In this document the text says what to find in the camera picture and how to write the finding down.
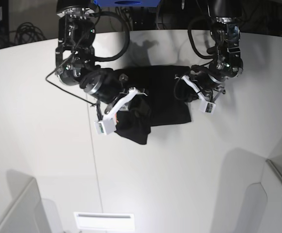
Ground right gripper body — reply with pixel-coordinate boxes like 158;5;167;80
79;70;147;117

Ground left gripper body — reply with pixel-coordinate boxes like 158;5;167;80
175;71;226;102

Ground black T-shirt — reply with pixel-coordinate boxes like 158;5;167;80
115;66;192;145

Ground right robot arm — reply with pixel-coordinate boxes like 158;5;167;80
53;0;150;119

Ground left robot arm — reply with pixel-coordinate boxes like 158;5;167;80
174;0;244;103

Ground blue box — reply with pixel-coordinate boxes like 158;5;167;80
94;0;160;7

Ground grey monitor edge left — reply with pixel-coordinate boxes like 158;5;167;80
0;178;52;233

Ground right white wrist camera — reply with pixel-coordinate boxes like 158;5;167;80
94;118;116;135

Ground coiled black cable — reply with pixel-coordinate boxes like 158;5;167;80
14;22;44;45

